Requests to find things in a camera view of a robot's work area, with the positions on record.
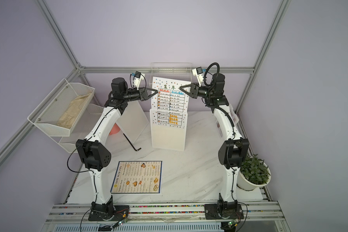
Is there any black allen key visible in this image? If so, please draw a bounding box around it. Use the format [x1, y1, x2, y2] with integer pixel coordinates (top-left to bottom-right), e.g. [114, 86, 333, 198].
[123, 133, 142, 152]

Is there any dotted table price menu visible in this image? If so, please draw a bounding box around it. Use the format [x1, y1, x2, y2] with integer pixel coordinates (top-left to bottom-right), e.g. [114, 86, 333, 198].
[150, 76, 190, 129]

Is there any aluminium front rail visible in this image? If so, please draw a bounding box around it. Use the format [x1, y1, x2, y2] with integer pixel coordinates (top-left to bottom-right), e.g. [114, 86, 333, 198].
[45, 201, 285, 224]

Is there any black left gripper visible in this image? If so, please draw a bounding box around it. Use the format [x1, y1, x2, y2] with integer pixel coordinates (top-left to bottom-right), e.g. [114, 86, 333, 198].
[123, 87, 158, 103]

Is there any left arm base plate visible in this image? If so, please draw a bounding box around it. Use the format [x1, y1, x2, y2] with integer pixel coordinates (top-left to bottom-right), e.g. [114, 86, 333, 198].
[88, 202, 130, 221]

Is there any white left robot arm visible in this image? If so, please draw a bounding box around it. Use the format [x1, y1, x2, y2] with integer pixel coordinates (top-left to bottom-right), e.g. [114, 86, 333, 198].
[74, 77, 158, 208]

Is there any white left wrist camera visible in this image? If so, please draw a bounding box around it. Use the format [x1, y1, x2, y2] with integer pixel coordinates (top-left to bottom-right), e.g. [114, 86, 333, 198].
[130, 71, 145, 89]

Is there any upper white mesh shelf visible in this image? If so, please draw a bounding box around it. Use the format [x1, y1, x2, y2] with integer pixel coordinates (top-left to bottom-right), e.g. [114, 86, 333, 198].
[28, 79, 95, 137]

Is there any beige cloth in shelf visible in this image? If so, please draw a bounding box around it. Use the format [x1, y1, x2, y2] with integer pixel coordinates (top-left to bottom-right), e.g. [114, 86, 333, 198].
[57, 93, 91, 129]

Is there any large dim sum menu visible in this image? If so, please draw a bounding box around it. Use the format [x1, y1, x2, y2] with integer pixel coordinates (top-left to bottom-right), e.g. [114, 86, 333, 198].
[111, 161, 162, 194]

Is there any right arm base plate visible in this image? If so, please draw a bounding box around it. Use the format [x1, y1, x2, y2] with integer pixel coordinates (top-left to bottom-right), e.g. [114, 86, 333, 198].
[204, 204, 244, 219]

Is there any narrow white rack box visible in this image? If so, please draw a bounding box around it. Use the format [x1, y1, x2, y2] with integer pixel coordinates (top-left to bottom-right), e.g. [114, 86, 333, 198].
[214, 105, 242, 140]

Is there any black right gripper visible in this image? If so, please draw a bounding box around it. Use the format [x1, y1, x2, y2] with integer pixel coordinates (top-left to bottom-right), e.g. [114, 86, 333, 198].
[181, 84, 215, 101]

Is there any large white board front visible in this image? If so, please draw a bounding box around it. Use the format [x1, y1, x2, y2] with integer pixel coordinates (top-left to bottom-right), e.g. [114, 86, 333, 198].
[149, 109, 188, 151]

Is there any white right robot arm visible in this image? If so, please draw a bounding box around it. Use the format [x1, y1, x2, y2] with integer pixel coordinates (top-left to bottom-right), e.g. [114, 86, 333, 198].
[179, 62, 249, 208]

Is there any large white board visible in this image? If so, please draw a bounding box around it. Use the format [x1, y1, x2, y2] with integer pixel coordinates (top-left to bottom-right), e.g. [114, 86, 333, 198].
[149, 109, 188, 151]
[117, 101, 149, 143]

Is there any small special menu flyer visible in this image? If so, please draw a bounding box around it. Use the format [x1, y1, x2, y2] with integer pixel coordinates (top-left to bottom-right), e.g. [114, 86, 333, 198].
[216, 121, 223, 138]

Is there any potted green plant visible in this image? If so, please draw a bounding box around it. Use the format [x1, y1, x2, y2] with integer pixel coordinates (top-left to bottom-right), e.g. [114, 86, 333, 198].
[237, 155, 271, 191]

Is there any large white board rear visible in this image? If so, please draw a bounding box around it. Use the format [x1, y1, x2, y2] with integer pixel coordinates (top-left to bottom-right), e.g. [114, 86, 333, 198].
[117, 101, 149, 143]

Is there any pink plastic cup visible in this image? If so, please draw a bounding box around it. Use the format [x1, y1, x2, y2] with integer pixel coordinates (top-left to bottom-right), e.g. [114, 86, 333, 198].
[109, 124, 120, 135]

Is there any white wire wall basket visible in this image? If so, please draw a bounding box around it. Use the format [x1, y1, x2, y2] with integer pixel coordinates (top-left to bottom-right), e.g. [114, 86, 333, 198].
[149, 62, 192, 89]

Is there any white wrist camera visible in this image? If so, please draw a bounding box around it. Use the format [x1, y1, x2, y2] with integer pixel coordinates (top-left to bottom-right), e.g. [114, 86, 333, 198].
[130, 71, 145, 89]
[192, 67, 204, 86]

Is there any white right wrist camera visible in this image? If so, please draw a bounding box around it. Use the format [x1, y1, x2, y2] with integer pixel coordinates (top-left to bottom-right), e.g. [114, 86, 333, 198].
[192, 67, 204, 86]

